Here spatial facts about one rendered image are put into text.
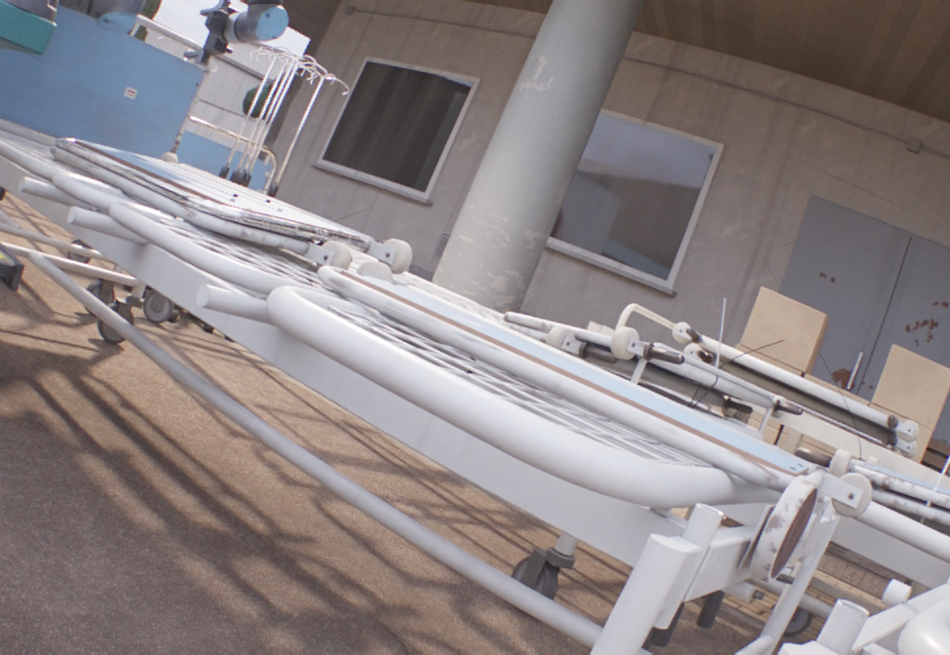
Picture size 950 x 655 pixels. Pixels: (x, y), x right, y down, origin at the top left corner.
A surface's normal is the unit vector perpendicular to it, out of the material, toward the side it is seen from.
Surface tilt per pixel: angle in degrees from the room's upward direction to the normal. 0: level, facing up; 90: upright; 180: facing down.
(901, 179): 90
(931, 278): 90
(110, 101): 90
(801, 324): 90
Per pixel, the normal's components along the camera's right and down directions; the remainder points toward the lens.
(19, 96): 0.77, 0.36
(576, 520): -0.51, -0.15
